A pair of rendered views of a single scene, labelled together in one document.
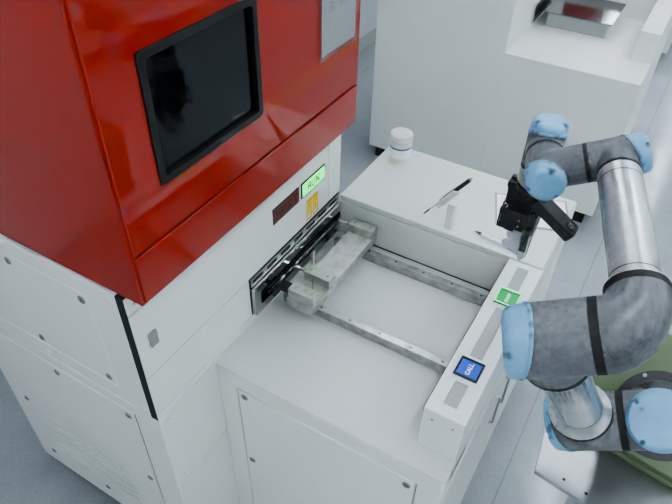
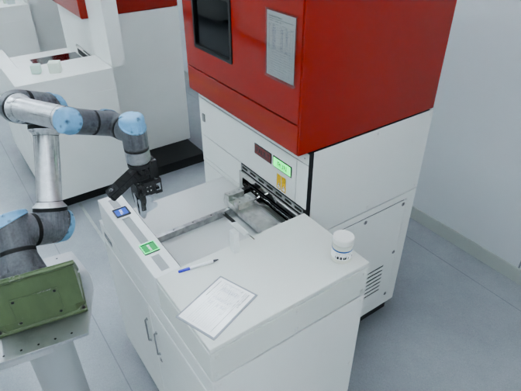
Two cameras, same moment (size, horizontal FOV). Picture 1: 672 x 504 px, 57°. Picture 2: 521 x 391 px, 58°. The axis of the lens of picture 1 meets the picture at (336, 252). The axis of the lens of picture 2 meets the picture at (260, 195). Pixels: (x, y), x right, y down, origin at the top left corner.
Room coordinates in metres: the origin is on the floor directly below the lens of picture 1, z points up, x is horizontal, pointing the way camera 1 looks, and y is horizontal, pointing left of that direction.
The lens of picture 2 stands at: (1.98, -1.41, 2.03)
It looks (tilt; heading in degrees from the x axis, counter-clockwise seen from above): 34 degrees down; 115
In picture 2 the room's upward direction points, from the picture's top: straight up
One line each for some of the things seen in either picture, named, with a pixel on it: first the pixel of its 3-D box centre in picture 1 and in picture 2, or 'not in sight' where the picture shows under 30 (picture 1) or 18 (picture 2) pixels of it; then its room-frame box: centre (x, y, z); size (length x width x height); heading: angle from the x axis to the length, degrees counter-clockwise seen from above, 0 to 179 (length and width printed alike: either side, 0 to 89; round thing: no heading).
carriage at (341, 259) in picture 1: (334, 267); (254, 217); (1.30, 0.00, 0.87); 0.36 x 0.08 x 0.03; 150
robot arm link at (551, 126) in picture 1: (545, 144); (132, 132); (1.10, -0.42, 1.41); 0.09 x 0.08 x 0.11; 167
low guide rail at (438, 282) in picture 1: (408, 270); not in sight; (1.32, -0.21, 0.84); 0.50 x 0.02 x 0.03; 60
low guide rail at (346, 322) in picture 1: (364, 330); (202, 221); (1.09, -0.08, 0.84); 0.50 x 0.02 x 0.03; 60
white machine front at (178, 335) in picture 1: (255, 255); (247, 157); (1.17, 0.20, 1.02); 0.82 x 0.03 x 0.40; 150
